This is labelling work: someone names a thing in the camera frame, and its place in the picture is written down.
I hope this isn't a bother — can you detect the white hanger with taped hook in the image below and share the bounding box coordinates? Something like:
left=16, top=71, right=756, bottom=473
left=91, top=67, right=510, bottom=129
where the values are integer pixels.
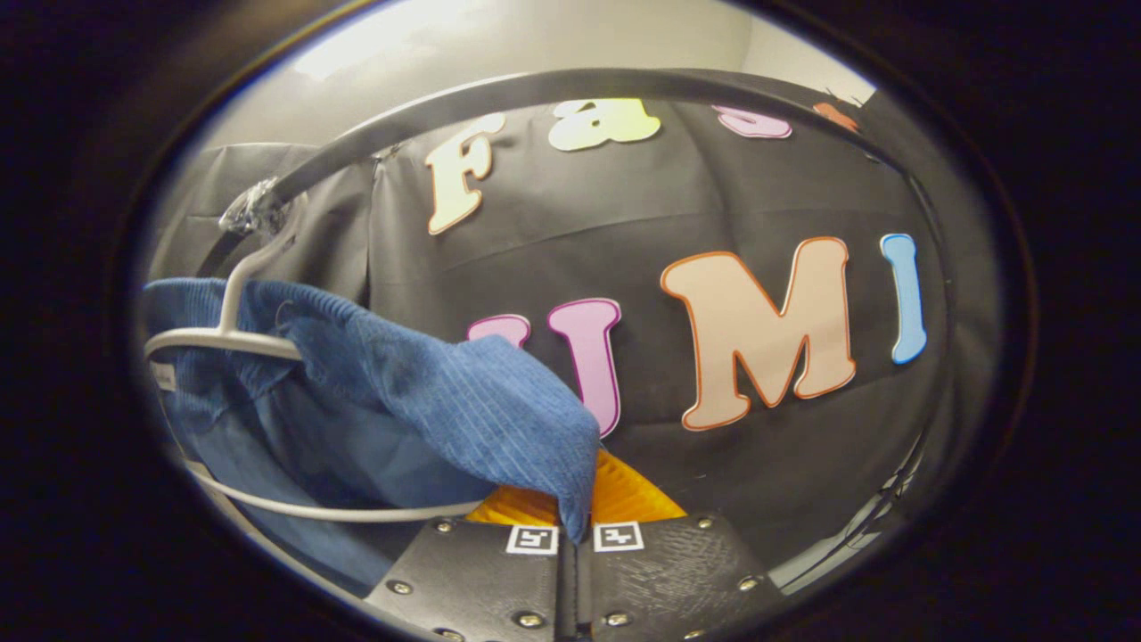
left=143, top=178, right=487, bottom=524

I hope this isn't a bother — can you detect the black clothes rack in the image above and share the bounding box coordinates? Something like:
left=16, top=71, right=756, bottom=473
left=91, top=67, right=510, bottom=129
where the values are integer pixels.
left=196, top=69, right=959, bottom=572

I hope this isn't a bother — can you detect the blue knitted garment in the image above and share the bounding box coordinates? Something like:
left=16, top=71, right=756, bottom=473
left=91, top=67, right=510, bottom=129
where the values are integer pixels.
left=143, top=276, right=601, bottom=598

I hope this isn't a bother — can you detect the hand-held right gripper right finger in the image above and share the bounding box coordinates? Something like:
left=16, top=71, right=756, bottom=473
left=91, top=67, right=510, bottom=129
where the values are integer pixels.
left=575, top=449, right=787, bottom=642

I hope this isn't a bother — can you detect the black backdrop cloth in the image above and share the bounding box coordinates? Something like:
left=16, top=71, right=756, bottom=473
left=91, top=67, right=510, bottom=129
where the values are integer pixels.
left=147, top=85, right=1004, bottom=572

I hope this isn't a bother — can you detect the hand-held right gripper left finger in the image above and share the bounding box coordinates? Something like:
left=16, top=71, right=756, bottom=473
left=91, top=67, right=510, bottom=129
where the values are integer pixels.
left=364, top=486, right=576, bottom=642

